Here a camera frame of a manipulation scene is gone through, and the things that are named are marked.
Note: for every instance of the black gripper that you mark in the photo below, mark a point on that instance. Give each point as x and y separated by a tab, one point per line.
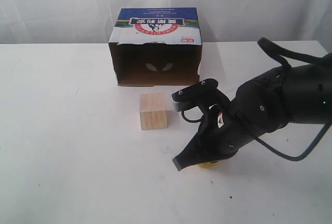
229	125

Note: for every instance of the yellow tennis ball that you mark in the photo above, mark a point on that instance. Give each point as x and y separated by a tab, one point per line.
208	165

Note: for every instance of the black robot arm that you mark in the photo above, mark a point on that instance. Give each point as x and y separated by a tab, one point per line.
306	94

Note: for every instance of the wooden cube block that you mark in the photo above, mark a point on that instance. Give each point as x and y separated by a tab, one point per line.
153	111

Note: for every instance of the printed cardboard box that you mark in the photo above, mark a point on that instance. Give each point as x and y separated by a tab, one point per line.
156	47

